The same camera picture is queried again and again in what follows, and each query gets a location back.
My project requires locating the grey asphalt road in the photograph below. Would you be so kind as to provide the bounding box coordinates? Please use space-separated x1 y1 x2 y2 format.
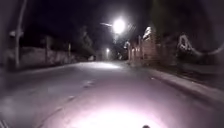
0 60 224 128

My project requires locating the dark tree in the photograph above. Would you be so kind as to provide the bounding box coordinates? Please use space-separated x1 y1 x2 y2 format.
77 26 98 60

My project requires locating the bright street lamp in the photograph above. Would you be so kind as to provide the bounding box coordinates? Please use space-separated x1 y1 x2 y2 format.
99 18 128 62

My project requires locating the low kerb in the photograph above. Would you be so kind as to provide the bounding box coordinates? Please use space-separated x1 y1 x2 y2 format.
0 62 81 78

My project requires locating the pale concrete kerb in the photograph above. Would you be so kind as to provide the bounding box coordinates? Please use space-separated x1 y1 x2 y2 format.
132 63 224 105

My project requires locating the dark verge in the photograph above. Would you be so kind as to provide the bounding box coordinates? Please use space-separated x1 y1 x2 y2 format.
146 62 224 92

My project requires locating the tall utility pole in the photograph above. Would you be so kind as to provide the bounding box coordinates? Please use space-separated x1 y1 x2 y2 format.
12 0 29 70

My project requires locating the wall with posts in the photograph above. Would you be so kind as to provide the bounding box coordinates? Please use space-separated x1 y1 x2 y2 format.
124 26 178 67

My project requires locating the long pale wall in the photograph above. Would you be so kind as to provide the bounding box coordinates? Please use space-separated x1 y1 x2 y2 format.
5 45 83 70

